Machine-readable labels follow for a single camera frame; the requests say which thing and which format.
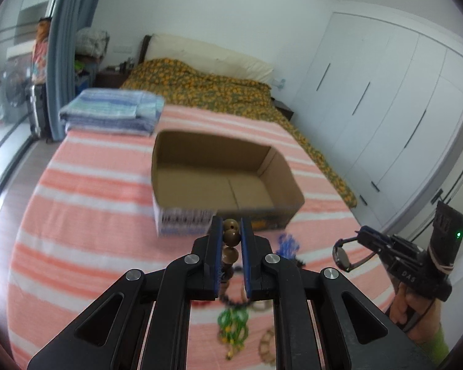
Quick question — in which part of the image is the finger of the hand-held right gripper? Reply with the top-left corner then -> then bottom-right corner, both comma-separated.
355,225 -> 395,254

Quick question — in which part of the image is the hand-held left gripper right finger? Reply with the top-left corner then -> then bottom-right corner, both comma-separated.
240,218 -> 436,370

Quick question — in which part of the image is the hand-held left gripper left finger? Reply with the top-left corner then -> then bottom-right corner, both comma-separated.
27,216 -> 222,370

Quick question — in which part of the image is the brown wooden bead bracelet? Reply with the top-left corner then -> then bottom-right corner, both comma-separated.
219,219 -> 243,300

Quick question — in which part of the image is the black wristwatch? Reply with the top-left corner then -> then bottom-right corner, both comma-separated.
332,237 -> 375,272

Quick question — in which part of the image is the blue bead bracelet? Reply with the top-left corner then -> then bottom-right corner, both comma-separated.
277,233 -> 300,260

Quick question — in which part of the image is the dark bead bracelet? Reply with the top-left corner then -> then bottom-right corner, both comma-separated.
218,296 -> 255,310

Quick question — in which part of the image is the printed cardboard box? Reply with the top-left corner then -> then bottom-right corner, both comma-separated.
151,130 -> 305,237

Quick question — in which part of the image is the green bead bracelet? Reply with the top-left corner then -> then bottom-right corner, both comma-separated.
217,308 -> 250,360

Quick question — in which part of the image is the beige wooden bracelet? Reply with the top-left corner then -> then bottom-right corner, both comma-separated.
257,329 -> 277,364

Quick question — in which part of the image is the person's right forearm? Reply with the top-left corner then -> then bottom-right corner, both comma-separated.
412,323 -> 450,369

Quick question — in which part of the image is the person's right hand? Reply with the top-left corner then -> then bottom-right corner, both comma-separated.
388,281 -> 444,334

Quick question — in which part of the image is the orange white striped bedspread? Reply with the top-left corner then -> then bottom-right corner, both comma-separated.
8,104 -> 402,370

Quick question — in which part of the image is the white wardrobe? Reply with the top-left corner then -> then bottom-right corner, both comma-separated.
289,11 -> 463,240

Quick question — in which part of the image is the dark wooden nightstand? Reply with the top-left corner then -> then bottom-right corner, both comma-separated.
272,98 -> 294,121
96,65 -> 134,89

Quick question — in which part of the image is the yellow floral duvet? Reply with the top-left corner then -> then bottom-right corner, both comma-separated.
119,58 -> 357,209

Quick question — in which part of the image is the folded blue striped blanket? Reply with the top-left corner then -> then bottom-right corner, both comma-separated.
59,88 -> 166,137

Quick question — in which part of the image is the cream pillow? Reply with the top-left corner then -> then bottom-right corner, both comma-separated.
144,33 -> 274,85

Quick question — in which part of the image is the dark wooden headboard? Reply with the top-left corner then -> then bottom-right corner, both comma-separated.
138,35 -> 153,64

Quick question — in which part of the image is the silver suitcase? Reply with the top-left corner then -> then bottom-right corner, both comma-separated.
29,83 -> 49,138

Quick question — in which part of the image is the plaid cloth bundle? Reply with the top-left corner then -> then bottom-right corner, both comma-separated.
76,27 -> 111,63

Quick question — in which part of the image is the blue-grey curtain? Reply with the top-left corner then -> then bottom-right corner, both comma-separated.
48,0 -> 112,143

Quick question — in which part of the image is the grey washing machine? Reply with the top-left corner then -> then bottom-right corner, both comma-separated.
3,60 -> 28,108

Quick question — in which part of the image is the orange patterned bag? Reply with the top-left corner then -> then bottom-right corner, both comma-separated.
32,17 -> 52,84

